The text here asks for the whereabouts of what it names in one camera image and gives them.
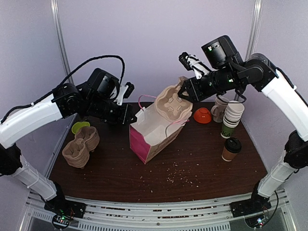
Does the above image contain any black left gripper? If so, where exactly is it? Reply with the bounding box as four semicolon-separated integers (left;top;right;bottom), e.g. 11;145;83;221
84;95;137;126

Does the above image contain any single cardboard cup carrier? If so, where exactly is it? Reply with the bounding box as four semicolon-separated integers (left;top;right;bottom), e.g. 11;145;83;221
154;77;193;122

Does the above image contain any pink and white paper bag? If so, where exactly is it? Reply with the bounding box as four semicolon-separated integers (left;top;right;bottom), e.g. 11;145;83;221
129;97;193;164

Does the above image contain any stack of paper cups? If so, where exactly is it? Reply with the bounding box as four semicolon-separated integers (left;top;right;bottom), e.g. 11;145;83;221
220;101;245;139

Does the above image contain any stack of cardboard cup carriers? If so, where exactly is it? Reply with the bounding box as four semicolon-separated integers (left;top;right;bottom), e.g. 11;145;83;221
62;127;100;168

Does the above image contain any single black cup lid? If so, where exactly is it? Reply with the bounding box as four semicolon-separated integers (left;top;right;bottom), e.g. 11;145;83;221
224;137;242;154

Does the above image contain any single brown paper cup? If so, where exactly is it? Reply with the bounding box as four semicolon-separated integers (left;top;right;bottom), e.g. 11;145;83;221
221;146;242;162

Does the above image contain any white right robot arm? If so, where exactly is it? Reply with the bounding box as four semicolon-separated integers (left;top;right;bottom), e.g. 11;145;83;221
178;35;308;217

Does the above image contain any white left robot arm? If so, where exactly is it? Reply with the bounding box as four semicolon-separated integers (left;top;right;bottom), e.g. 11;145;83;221
0;68;137;218

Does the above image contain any orange bowl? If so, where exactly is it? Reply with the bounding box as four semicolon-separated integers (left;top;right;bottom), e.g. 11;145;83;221
193;107;212;124

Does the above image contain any beige ceramic mug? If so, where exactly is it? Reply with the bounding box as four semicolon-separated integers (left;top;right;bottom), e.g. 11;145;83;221
210;96;230;123

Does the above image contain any lime green bowl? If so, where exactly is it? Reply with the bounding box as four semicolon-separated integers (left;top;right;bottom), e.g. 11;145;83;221
71;121;90;134

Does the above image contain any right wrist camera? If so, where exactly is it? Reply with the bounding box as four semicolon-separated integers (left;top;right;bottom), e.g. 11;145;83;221
178;52;210;79

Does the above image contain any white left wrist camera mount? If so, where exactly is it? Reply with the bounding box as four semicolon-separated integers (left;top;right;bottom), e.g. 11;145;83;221
115;82;134;106

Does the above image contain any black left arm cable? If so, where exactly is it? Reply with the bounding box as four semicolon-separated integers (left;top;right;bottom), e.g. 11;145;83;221
0;54;126;123

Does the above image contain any right aluminium frame post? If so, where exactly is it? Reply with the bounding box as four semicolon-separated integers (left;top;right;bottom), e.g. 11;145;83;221
245;0;263;60

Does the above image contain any aluminium frame post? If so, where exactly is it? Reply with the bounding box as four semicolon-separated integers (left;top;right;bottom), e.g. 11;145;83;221
245;0;263;60
50;0;71;75

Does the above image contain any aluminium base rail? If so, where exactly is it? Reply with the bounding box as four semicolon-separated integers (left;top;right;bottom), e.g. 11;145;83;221
19;190;296;231

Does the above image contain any left aluminium frame post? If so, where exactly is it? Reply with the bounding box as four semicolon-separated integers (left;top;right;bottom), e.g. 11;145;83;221
50;0;71;75

